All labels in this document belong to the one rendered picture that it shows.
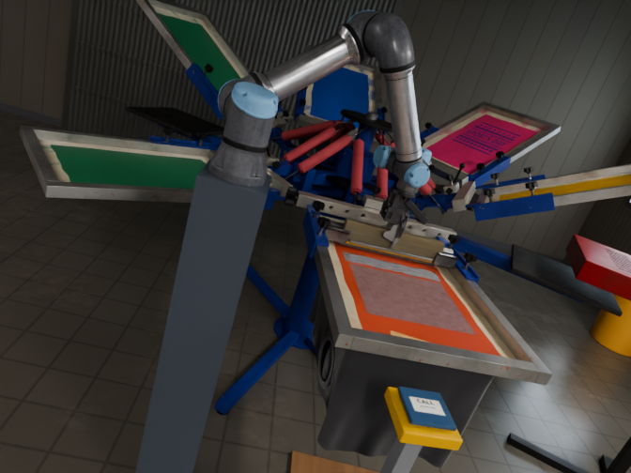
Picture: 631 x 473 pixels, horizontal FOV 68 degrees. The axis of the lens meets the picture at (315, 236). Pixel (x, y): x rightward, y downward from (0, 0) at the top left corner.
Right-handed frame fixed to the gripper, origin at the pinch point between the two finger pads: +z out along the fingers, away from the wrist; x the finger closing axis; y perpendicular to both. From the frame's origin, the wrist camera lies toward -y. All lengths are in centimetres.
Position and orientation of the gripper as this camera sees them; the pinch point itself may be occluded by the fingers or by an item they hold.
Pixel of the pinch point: (392, 242)
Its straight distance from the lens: 170.4
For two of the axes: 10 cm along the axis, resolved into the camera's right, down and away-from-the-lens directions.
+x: 1.0, 4.1, -9.1
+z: -2.8, 8.9, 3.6
